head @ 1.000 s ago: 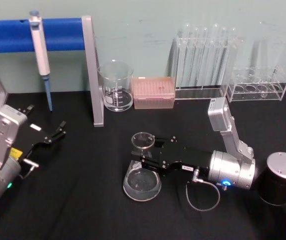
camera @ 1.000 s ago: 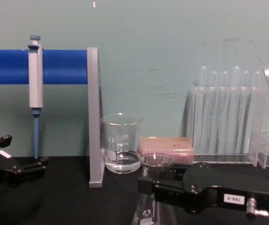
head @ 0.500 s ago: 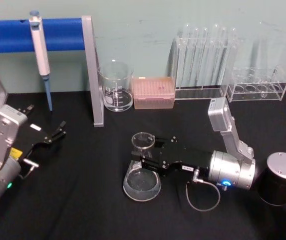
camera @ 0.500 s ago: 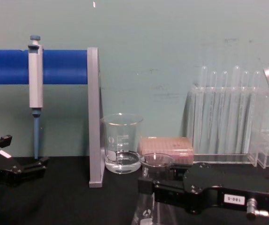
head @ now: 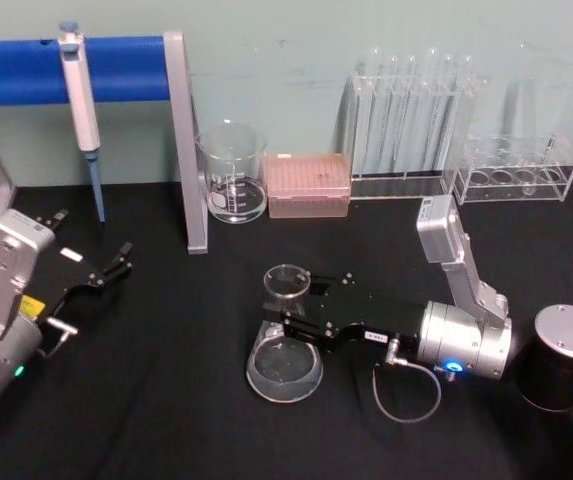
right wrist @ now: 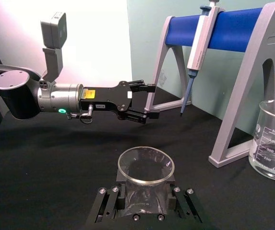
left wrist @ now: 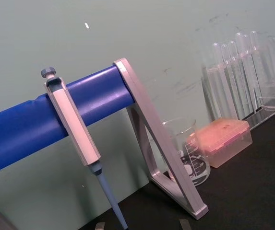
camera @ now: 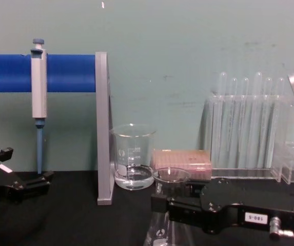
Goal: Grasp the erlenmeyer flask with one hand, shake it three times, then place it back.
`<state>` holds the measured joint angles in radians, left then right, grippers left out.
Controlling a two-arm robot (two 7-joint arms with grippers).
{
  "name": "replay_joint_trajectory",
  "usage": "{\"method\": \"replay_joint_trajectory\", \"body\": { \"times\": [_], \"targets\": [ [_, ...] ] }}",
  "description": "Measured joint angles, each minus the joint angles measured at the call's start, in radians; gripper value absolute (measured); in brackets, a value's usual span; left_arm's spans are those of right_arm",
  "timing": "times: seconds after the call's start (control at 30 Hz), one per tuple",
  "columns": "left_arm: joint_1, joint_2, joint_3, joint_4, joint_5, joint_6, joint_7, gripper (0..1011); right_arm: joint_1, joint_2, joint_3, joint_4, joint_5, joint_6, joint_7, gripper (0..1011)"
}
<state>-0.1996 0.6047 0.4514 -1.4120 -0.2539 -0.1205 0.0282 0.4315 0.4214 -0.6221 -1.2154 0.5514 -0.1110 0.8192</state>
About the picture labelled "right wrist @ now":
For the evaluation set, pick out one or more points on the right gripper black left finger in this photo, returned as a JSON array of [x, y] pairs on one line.
[[108, 203]]

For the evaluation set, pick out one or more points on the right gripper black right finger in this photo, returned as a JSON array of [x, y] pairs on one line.
[[184, 203]]

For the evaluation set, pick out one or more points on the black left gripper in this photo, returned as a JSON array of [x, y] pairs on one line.
[[106, 99]]

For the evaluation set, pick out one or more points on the small clear glass beaker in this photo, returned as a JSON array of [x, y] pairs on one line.
[[149, 192]]

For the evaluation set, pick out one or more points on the black table cloth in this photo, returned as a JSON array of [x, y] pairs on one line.
[[43, 167]]

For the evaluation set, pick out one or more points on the white and blue pipette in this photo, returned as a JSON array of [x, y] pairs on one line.
[[203, 40]]

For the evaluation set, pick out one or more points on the large graduated glass beaker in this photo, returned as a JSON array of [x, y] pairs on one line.
[[271, 158]]

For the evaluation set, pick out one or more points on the grey pipette stand blue bar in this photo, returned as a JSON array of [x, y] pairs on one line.
[[247, 79]]

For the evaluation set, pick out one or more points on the left robot arm with camera bracket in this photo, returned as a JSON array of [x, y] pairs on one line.
[[60, 98]]

